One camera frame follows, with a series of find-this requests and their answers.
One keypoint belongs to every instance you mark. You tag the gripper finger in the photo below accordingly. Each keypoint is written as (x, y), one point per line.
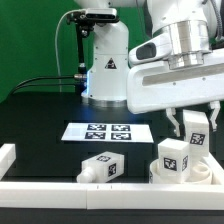
(174, 121)
(214, 111)

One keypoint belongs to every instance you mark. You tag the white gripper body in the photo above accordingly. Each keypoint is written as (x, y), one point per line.
(153, 86)

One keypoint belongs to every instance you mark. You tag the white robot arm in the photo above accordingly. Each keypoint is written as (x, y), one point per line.
(194, 27)

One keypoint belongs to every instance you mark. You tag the white marker sheet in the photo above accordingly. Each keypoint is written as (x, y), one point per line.
(106, 132)

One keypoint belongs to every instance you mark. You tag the white U-shaped fence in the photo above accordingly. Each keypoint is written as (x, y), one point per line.
(110, 196)

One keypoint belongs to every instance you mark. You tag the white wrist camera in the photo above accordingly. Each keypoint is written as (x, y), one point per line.
(155, 49)

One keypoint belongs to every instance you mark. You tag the black camera stand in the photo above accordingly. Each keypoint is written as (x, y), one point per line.
(81, 40)

